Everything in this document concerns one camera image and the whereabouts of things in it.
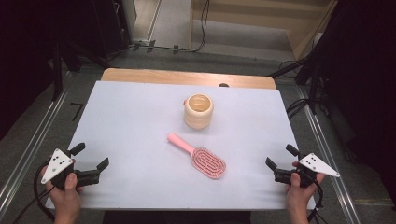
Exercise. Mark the black tape floor mark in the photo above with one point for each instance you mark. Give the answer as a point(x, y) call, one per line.
point(77, 109)

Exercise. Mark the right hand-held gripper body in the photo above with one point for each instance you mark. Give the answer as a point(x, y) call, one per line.
point(317, 165)

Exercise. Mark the black metal stand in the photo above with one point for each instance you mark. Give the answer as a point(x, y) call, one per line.
point(57, 71)

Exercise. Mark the white table cover board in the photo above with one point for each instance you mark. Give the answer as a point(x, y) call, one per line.
point(140, 124)

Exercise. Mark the small dark knob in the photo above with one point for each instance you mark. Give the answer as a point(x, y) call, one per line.
point(223, 85)

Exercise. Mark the pink hairbrush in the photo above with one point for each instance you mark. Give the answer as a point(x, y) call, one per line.
point(205, 161)

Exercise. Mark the black tripod stand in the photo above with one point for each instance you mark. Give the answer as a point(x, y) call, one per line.
point(313, 81)

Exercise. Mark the person's left hand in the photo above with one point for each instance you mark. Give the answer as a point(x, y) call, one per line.
point(67, 199)

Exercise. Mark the person's right hand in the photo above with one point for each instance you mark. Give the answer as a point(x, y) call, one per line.
point(299, 196)

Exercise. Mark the cream ribbed cup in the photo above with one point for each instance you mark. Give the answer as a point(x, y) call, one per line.
point(198, 116)

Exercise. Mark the black cabinet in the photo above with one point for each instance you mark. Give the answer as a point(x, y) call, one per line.
point(109, 25)

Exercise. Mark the metal floor rail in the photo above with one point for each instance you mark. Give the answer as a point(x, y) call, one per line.
point(28, 152)
point(330, 155)

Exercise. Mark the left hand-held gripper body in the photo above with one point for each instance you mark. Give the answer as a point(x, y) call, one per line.
point(57, 165)

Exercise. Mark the wooden platform step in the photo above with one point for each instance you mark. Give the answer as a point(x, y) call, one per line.
point(249, 28)

